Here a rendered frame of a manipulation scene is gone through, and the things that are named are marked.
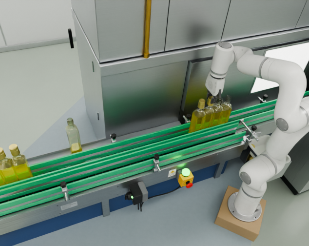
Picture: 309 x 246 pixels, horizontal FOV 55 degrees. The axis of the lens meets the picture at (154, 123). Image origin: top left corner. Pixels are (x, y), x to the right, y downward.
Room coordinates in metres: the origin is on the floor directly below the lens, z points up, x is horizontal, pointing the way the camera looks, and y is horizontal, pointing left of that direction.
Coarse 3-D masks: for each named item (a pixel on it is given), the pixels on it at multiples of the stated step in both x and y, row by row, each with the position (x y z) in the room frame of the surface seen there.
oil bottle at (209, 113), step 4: (204, 108) 1.22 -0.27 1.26; (212, 108) 1.22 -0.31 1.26; (208, 112) 1.19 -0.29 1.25; (212, 112) 1.20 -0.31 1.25; (208, 116) 1.19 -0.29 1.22; (212, 116) 1.20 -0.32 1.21; (208, 120) 1.19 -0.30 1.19; (204, 124) 1.19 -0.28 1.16; (208, 124) 1.20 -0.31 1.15; (204, 128) 1.19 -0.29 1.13
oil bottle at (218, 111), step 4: (216, 108) 1.22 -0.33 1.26; (220, 108) 1.23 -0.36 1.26; (216, 112) 1.21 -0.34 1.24; (220, 112) 1.22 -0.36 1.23; (216, 116) 1.21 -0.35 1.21; (220, 116) 1.23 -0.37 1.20; (212, 120) 1.21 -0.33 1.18; (216, 120) 1.22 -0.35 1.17; (212, 124) 1.21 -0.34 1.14; (216, 124) 1.22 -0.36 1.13
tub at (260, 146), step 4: (260, 136) 1.28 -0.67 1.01; (264, 136) 1.28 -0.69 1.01; (268, 136) 1.29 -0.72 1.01; (252, 140) 1.24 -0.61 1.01; (260, 140) 1.27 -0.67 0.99; (264, 140) 1.28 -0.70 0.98; (256, 144) 1.26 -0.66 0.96; (260, 144) 1.27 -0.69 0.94; (264, 144) 1.28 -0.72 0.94; (252, 148) 1.17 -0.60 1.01; (256, 148) 1.24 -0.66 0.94; (260, 148) 1.24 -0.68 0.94; (264, 148) 1.24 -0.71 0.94; (256, 152) 1.14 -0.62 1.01; (260, 152) 1.21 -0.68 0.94; (288, 156) 1.14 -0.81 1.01; (288, 160) 1.11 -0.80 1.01
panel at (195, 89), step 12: (252, 48) 1.49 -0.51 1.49; (264, 48) 1.50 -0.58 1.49; (276, 48) 1.54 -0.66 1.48; (192, 60) 1.32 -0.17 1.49; (204, 60) 1.33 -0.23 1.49; (192, 72) 1.29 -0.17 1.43; (204, 72) 1.33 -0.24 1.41; (228, 72) 1.40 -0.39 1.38; (240, 72) 1.44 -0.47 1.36; (192, 84) 1.30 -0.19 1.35; (204, 84) 1.34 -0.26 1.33; (228, 84) 1.41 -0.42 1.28; (240, 84) 1.46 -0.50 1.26; (252, 84) 1.50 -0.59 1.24; (192, 96) 1.31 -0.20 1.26; (204, 96) 1.35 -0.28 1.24; (240, 96) 1.47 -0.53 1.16; (192, 108) 1.32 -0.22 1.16
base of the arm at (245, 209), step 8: (240, 192) 0.87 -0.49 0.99; (232, 200) 0.91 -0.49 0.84; (240, 200) 0.85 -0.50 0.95; (248, 200) 0.83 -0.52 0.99; (256, 200) 0.82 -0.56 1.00; (232, 208) 0.86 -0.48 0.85; (240, 208) 0.84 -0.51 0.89; (248, 208) 0.82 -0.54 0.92; (256, 208) 0.85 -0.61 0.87; (240, 216) 0.81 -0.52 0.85; (248, 216) 0.81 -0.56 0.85; (256, 216) 0.82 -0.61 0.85
